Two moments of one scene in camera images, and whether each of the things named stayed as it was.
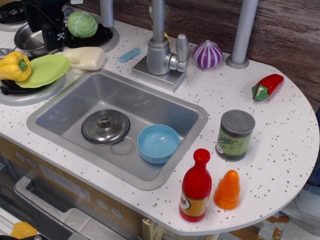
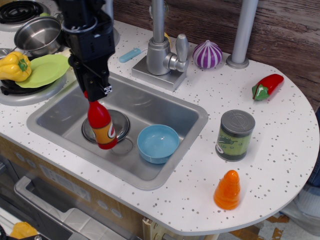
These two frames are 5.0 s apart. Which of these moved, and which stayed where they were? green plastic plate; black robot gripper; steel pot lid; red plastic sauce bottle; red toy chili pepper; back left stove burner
Moved: black robot gripper; red plastic sauce bottle
Stayed: back left stove burner; green plastic plate; steel pot lid; red toy chili pepper
